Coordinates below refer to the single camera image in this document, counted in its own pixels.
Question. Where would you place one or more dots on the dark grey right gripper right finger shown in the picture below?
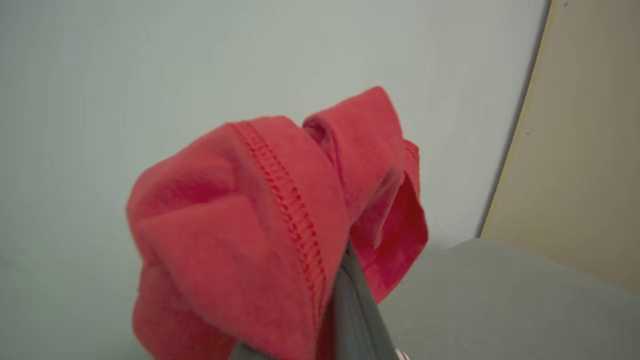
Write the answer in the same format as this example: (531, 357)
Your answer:
(357, 315)

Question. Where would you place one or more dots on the grey sofa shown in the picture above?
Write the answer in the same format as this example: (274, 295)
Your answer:
(500, 305)

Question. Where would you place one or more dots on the red cloth garment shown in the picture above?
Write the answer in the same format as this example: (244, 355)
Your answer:
(235, 235)

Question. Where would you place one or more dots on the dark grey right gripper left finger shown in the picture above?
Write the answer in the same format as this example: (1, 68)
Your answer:
(250, 353)

